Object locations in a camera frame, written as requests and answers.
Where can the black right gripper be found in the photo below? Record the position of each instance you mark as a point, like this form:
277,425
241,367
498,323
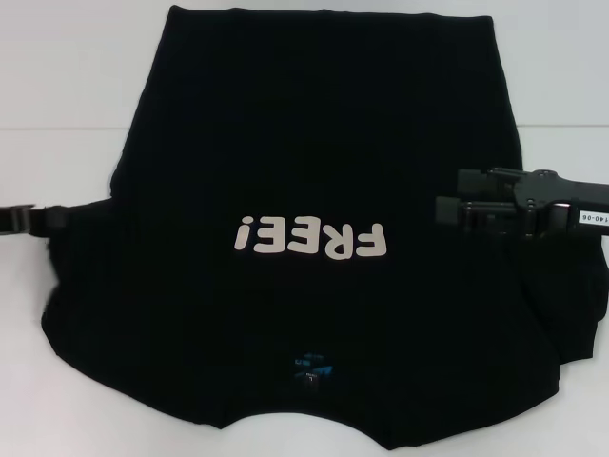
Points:
556,195

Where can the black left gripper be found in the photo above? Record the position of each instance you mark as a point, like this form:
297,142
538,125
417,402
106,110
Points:
6,221

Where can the black shirt with FREE print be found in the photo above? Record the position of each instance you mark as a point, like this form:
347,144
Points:
323,143

